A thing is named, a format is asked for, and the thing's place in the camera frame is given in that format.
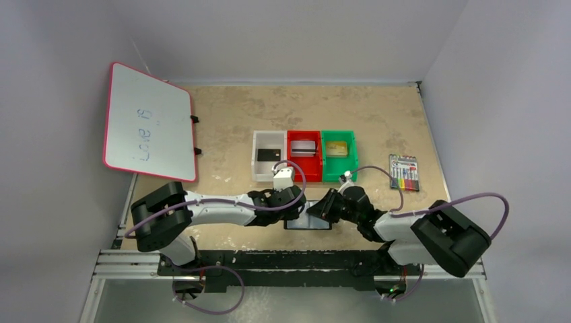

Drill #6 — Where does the black leather card holder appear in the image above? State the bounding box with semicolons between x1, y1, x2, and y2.
283;200;333;231

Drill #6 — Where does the white credit card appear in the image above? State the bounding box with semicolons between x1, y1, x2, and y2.
290;140;317;157

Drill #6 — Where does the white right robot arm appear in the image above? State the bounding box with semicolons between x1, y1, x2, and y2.
307;186;492;277

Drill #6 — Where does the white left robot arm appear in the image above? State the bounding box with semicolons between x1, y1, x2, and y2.
124;182;306;266

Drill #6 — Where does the black credit card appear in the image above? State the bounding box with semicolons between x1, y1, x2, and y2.
256;148;281;162

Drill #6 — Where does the gold credit card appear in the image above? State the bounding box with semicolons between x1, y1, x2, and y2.
325;141;349;157

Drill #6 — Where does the white plastic bin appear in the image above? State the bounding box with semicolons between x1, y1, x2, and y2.
250;131;287;182

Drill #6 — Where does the green plastic bin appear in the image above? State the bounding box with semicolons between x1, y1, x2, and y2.
321;130;360;182

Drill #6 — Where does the red plastic bin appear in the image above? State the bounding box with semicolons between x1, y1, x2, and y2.
287;130;323;182

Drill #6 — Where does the pack of coloured markers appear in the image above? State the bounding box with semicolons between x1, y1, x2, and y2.
389;154;420;192

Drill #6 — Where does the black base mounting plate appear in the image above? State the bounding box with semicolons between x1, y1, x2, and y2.
158;250;420;293

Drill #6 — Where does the pink framed whiteboard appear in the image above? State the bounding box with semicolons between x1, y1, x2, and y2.
102;62;198;182

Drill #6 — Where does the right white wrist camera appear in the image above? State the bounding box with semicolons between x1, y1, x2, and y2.
339;170;355;194

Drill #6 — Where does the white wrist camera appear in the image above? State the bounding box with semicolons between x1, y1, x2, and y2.
339;170;355;194
273;167;295;191

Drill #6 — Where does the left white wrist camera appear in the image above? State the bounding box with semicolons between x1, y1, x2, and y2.
273;167;295;191

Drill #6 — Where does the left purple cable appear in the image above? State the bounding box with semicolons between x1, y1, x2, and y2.
124;159;308;240

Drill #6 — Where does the aluminium rail frame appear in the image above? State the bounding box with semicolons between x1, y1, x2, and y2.
80;174;497;323

